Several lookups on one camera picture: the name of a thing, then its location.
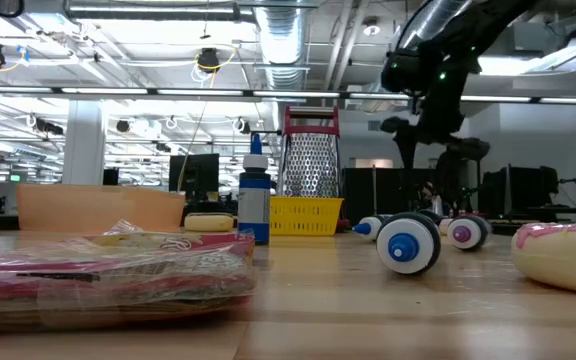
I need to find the person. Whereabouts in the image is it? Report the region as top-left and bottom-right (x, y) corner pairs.
(417, 180), (439, 217)

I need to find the long linear light bar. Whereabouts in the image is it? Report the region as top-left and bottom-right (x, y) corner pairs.
(0, 85), (576, 105)

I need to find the blue paint bottle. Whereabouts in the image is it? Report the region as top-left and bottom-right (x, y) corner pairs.
(375, 211), (443, 276)
(237, 132), (272, 246)
(351, 214), (387, 241)

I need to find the red plastic-wrapped snack packet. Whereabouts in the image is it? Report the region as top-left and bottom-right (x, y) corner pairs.
(0, 218), (259, 334)

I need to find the white building column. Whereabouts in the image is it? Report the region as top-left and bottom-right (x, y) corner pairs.
(62, 99), (107, 186)

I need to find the black partition panel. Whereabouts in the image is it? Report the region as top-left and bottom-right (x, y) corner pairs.
(341, 167), (419, 224)

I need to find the purple paint bottle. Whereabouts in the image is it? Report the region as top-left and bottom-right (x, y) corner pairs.
(445, 214), (493, 252)

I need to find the metal box grater red handle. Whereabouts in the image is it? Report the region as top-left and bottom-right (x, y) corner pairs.
(276, 104), (343, 199)

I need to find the black covered equipment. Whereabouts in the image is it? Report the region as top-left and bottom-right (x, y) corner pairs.
(481, 164), (560, 221)

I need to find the large black monitor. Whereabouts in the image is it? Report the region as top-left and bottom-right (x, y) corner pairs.
(168, 153), (221, 195)

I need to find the silver spiral air duct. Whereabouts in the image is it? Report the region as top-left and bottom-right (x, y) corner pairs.
(395, 0), (472, 51)
(255, 0), (314, 91)

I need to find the yellow plastic basket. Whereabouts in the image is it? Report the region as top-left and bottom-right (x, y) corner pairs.
(269, 195), (345, 237)

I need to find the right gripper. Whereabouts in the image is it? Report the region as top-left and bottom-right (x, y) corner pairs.
(381, 92), (490, 217)

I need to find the cream bread roll toy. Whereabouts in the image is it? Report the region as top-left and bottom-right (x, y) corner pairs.
(183, 212), (236, 233)

